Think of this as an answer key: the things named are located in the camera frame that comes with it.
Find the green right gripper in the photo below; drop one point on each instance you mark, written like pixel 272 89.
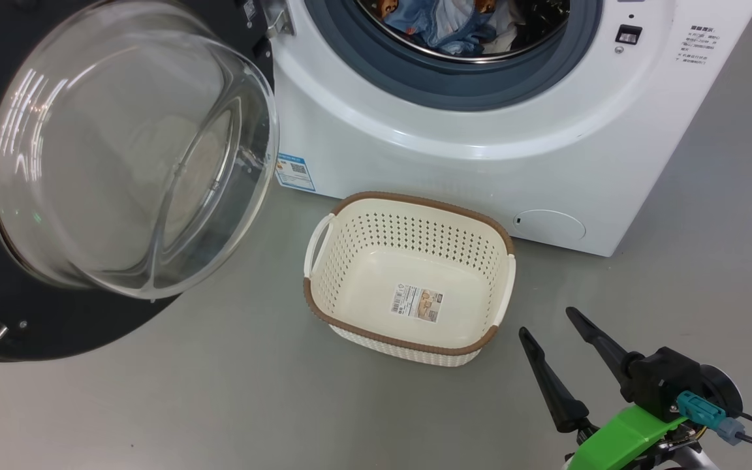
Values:
pixel 624 437

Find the blue garment with white lining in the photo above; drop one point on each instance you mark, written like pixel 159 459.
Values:
pixel 505 29

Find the blue bear-print garment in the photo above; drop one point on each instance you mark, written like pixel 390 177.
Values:
pixel 448 32

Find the washing machine glass door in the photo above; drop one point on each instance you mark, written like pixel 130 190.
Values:
pixel 121 163

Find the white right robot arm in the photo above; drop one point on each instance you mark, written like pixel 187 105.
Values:
pixel 696 460

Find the white front-load washing machine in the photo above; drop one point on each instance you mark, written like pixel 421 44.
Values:
pixel 480 170

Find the round white filter cover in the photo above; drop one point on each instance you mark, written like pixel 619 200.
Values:
pixel 549 225

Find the product sticker in basket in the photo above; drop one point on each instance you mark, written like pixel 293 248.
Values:
pixel 417 303

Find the cream basket with brown rim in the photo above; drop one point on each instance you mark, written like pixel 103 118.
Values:
pixel 376 333

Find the printed text warning label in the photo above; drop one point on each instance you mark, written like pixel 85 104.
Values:
pixel 696 46

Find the blue energy label sticker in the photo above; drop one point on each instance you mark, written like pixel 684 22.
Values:
pixel 295 172

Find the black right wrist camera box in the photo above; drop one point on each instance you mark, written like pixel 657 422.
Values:
pixel 666 378

